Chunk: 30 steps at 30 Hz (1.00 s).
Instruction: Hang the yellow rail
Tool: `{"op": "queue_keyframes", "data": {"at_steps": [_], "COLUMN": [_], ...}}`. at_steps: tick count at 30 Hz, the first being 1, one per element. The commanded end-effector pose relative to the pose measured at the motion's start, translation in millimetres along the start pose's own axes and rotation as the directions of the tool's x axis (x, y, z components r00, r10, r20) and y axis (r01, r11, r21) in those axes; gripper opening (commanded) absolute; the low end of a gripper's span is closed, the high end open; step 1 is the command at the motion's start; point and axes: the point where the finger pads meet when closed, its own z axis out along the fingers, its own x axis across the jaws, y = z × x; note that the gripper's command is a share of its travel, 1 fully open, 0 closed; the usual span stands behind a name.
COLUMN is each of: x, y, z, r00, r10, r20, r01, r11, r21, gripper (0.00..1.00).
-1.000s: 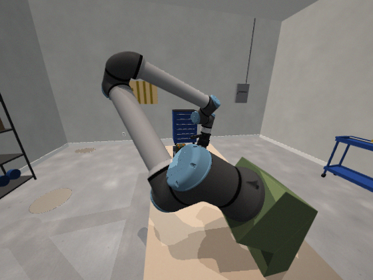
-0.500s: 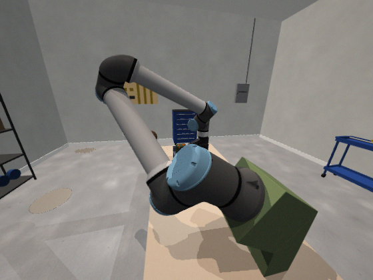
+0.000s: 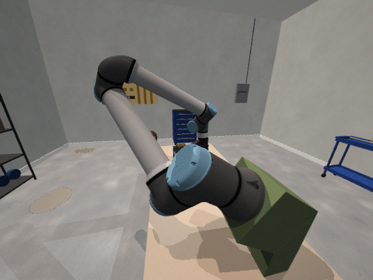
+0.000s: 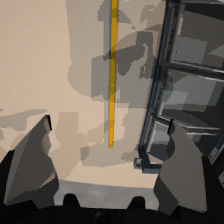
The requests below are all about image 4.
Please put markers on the yellow bar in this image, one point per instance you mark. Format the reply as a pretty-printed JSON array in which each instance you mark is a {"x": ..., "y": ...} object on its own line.
[{"x": 112, "y": 69}]

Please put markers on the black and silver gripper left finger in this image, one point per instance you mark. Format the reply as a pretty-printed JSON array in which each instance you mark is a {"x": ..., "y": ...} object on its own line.
[{"x": 28, "y": 179}]

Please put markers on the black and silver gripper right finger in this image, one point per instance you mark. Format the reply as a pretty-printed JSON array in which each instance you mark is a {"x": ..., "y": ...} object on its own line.
[{"x": 187, "y": 186}]

